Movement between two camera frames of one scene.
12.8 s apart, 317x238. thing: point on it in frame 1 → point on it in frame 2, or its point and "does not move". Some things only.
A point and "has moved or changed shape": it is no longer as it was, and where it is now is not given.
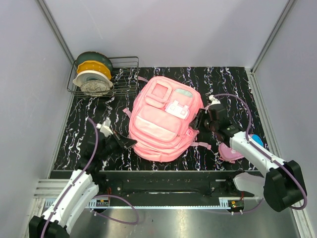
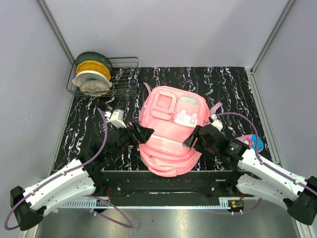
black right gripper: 197,121 → 189,141
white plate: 91,75 does not move
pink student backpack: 160,119 has moved or changed shape
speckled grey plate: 95,88 does not move
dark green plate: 95,56 does not move
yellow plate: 93,66 does not move
